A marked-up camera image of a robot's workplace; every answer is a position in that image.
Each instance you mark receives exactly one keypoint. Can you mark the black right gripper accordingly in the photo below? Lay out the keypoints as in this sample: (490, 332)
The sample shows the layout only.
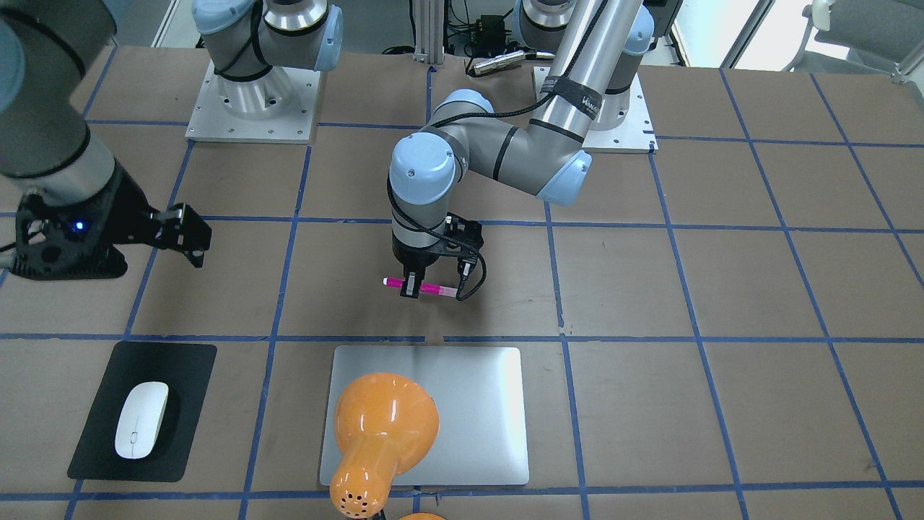
(127, 205)

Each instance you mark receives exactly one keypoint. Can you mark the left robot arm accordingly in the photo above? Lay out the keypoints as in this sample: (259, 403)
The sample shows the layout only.
(597, 47)

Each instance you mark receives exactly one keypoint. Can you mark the pink marker pen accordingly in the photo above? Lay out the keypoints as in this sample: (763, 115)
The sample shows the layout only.
(440, 290)

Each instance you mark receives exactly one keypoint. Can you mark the black mousepad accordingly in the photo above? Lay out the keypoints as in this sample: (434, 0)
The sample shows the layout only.
(186, 369)

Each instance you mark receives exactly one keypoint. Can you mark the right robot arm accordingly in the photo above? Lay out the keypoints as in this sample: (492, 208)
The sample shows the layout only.
(78, 201)

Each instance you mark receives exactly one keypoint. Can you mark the silver apple laptop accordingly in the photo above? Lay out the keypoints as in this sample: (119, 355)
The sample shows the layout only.
(479, 395)

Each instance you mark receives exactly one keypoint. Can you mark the aluminium frame post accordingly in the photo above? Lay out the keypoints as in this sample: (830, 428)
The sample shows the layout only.
(429, 31)

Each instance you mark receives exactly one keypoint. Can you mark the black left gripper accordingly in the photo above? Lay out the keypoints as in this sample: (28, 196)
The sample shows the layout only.
(414, 258)

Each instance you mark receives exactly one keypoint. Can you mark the white computer mouse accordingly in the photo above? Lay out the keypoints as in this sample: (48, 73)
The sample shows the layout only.
(140, 420)

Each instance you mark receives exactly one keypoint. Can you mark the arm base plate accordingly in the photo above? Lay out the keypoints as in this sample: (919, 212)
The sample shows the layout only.
(280, 107)
(621, 130)

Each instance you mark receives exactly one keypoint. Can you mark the orange desk lamp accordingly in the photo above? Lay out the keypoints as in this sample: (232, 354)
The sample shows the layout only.
(384, 425)

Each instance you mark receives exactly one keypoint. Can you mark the silver metal cylinder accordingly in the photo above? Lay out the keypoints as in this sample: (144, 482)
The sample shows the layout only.
(496, 64)

